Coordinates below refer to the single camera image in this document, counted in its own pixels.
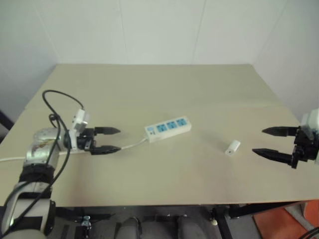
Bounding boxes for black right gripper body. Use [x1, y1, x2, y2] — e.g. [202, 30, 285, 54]
[290, 125, 319, 170]

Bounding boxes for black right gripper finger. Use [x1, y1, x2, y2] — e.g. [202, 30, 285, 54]
[251, 148, 295, 167]
[261, 125, 299, 138]

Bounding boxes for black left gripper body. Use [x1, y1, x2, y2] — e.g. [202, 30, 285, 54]
[76, 127, 97, 152]

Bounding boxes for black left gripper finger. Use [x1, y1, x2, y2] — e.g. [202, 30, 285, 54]
[90, 145, 122, 156]
[94, 126, 122, 136]

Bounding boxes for white plug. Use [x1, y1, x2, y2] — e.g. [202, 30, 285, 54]
[224, 139, 241, 157]

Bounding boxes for white power strip blue sockets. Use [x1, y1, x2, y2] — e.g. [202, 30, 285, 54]
[144, 117, 192, 143]

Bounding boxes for dark grey rounded shape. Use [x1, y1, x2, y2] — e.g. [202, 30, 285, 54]
[116, 216, 143, 239]

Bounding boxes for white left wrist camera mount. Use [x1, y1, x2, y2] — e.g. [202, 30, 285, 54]
[66, 108, 91, 152]

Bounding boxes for white power strip cord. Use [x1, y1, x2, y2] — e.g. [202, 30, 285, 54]
[0, 137, 148, 163]

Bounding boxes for black table frame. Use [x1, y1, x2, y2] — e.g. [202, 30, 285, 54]
[48, 198, 319, 239]

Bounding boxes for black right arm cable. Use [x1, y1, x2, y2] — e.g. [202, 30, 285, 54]
[297, 222, 319, 239]

